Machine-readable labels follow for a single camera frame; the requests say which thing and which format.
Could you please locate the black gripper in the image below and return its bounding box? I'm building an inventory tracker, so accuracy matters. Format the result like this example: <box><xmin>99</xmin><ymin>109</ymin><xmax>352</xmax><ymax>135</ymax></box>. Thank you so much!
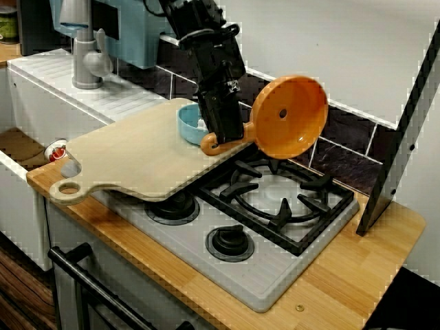
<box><xmin>178</xmin><ymin>25</ymin><xmax>247</xmax><ymax>142</ymax></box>

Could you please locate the orange toy frying pan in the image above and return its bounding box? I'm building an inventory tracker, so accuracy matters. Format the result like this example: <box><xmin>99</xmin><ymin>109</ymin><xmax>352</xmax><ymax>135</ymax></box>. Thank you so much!
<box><xmin>199</xmin><ymin>74</ymin><xmax>329</xmax><ymax>160</ymax></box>

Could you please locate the light blue bowl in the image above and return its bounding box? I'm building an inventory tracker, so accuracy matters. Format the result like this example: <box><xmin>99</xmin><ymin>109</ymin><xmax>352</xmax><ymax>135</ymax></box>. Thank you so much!
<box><xmin>176</xmin><ymin>104</ymin><xmax>209</xmax><ymax>147</ymax></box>

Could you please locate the wooden cutting board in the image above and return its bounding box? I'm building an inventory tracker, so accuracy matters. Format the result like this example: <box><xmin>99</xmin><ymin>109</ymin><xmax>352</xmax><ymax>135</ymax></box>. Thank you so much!
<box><xmin>49</xmin><ymin>98</ymin><xmax>254</xmax><ymax>207</ymax></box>

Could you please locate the black stove knob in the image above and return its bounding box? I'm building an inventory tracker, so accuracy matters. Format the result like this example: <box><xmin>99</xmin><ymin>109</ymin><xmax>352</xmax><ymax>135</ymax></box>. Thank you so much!
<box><xmin>205</xmin><ymin>225</ymin><xmax>256</xmax><ymax>264</ymax></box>
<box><xmin>146</xmin><ymin>192</ymin><xmax>201</xmax><ymax>226</ymax></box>

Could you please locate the dark tiled backsplash panel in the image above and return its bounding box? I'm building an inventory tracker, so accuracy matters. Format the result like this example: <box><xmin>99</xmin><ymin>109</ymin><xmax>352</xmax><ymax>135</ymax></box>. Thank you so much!
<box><xmin>113</xmin><ymin>32</ymin><xmax>403</xmax><ymax>207</ymax></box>

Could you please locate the grey toy faucet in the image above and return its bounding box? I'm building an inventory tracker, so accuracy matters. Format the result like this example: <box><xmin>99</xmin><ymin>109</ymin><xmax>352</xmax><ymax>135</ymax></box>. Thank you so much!
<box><xmin>71</xmin><ymin>27</ymin><xmax>114</xmax><ymax>89</ymax></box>

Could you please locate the black burner grate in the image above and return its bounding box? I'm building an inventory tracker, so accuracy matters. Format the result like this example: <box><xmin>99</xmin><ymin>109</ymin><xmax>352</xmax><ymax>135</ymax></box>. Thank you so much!
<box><xmin>194</xmin><ymin>156</ymin><xmax>355</xmax><ymax>257</ymax></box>

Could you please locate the red tomato can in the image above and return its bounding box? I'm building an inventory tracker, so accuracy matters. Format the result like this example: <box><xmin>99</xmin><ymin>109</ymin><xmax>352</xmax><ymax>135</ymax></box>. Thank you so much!
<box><xmin>44</xmin><ymin>138</ymin><xmax>68</xmax><ymax>163</ymax></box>

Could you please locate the black angled side panel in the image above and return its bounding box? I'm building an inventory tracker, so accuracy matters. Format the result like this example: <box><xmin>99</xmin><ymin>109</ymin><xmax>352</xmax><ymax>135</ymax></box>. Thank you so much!
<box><xmin>355</xmin><ymin>20</ymin><xmax>440</xmax><ymax>237</ymax></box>

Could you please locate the grey toy stove plate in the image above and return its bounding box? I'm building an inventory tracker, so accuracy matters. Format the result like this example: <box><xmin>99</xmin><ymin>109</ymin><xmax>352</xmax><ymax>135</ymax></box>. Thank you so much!
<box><xmin>92</xmin><ymin>154</ymin><xmax>360</xmax><ymax>314</ymax></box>

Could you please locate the white toy sink unit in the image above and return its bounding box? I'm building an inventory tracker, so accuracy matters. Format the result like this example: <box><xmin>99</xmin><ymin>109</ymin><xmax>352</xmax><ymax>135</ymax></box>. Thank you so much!
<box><xmin>0</xmin><ymin>47</ymin><xmax>169</xmax><ymax>272</ymax></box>

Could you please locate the green can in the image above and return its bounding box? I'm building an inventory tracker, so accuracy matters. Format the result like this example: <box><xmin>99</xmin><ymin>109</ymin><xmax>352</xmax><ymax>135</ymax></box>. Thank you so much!
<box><xmin>0</xmin><ymin>6</ymin><xmax>20</xmax><ymax>45</ymax></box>

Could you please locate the grey oven door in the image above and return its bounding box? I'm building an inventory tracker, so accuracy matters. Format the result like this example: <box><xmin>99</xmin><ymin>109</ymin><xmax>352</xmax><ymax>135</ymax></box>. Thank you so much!
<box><xmin>47</xmin><ymin>202</ymin><xmax>221</xmax><ymax>330</ymax></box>

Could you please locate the black oven door handle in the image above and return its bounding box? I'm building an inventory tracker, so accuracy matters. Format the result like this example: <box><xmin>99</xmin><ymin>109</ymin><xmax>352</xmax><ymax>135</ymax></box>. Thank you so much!
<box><xmin>47</xmin><ymin>242</ymin><xmax>197</xmax><ymax>330</ymax></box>

